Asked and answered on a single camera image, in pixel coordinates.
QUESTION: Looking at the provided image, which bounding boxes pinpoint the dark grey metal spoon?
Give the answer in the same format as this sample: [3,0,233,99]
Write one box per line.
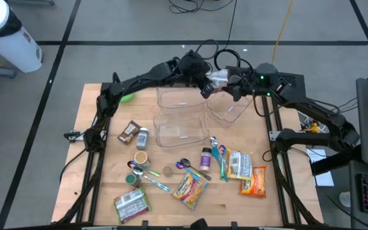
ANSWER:
[180,158,213,182]

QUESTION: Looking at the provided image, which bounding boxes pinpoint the brown food packet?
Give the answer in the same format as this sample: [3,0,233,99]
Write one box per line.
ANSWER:
[117,119,142,146]

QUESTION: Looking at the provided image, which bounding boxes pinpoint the grey-lid barcode spice bottle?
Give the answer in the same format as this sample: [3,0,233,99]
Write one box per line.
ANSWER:
[135,126,150,151]

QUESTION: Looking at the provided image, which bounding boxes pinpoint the black aluminium table frame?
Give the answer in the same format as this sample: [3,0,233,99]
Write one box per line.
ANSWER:
[51,81,325,230]

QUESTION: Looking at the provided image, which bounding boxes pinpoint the white computer mouse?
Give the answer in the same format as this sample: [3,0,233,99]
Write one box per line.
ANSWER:
[338,190,353,208]

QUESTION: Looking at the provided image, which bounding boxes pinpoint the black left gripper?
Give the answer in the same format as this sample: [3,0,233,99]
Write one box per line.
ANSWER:
[183,50,217,100]

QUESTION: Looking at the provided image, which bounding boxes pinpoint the tangled black floor cables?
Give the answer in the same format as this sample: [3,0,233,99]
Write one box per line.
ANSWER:
[168,0,236,14]

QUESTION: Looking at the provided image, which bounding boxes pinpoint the tan-lid white-label jar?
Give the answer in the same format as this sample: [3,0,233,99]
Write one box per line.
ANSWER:
[134,149,151,169]

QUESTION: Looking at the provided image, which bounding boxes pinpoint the black mesh equipment box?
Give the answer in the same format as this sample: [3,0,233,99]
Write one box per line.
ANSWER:
[276,72,307,108]

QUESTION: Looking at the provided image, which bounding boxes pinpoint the white paper sheet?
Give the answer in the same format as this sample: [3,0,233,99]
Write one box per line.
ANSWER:
[305,147,335,188]

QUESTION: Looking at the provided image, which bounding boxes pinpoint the green bowl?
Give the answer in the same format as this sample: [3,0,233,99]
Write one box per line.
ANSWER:
[119,92,135,104]

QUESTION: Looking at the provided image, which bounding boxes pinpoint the blue-edged Maruchan ramen pack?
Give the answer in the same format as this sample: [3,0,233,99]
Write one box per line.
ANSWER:
[171,169,209,211]

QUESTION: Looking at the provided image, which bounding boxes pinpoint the green-lid spice jar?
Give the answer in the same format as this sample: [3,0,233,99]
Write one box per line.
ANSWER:
[125,172,142,188]

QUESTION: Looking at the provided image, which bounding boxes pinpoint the person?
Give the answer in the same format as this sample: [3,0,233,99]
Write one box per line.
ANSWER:
[190,218,209,230]

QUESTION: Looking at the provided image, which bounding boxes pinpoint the green-edged ramen pack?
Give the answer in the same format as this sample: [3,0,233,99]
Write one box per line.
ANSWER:
[113,187,153,225]

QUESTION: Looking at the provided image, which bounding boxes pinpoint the yellow power cable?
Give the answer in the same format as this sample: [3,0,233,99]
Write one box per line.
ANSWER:
[270,0,296,65]

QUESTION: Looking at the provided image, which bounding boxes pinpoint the white trash can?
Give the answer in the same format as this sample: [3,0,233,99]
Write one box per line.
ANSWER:
[0,0,43,73]

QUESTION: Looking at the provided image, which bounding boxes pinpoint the yellow Maruchan ramen pack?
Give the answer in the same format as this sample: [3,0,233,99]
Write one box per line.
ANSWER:
[226,148,254,181]

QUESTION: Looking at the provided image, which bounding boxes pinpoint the iridescent spoon green handle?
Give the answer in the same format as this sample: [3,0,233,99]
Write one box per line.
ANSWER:
[126,160,161,179]

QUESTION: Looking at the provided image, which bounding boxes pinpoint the purple spoon green handle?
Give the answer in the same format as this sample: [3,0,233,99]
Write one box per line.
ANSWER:
[175,161,203,178]

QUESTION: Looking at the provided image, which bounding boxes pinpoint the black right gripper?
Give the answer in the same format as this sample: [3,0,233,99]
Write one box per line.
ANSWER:
[224,65,259,102]

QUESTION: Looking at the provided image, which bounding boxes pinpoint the pink black-cap spice bottle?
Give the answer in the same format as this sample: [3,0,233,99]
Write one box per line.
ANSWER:
[199,147,213,173]

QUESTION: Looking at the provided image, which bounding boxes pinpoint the clear plastic bin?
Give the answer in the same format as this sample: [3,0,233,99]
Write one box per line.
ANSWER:
[205,90,254,129]
[156,85,208,110]
[153,111,210,148]

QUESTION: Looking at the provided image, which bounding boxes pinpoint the coiled black floor cable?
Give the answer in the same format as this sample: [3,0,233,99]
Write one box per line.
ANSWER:
[213,0,242,76]

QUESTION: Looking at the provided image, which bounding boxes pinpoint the rainbow bowl spoon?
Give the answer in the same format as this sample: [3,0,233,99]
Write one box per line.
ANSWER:
[218,144,229,180]

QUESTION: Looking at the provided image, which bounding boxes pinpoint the orange ramen pack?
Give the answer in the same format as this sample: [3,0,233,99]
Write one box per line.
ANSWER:
[240,165,267,199]

